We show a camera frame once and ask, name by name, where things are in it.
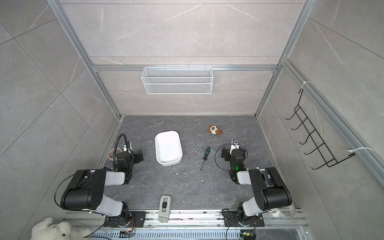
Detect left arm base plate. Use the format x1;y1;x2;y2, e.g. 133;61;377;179
103;211;147;228

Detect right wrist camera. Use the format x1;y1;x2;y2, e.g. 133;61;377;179
231;139;240;150

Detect black wire hook rack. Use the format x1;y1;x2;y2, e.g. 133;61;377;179
286;89;356;170

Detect clear tape roll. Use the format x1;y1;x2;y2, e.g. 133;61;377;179
276;204;297;219

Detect white zip tie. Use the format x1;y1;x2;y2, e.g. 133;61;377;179
347;147;374;153

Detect white plastic bin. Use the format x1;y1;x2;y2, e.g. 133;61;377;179
155;131;183;167

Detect white grey label maker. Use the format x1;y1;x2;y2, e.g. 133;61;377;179
158;196;171;223

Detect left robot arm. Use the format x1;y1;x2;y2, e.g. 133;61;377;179
59;150;144;228

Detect white wire mesh basket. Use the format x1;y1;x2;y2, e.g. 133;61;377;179
141;67;214;95

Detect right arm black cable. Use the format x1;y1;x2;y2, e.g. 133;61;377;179
214;143;249;172

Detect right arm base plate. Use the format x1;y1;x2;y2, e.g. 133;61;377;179
221;209;265;228

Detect small round tape roll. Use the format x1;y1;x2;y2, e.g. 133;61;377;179
107;147;123;161

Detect white fluffy plush toy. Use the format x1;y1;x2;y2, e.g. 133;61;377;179
31;218;92;240

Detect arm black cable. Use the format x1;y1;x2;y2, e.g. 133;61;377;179
112;133;129;172
214;143;249;172

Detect green black screwdriver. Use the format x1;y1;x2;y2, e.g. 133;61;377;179
201;147;211;171

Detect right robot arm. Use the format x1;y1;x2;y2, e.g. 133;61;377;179
220;144;293;225

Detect brown white plush toy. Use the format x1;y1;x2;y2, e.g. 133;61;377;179
209;125;223;135

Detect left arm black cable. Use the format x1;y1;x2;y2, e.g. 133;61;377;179
112;133;129;172

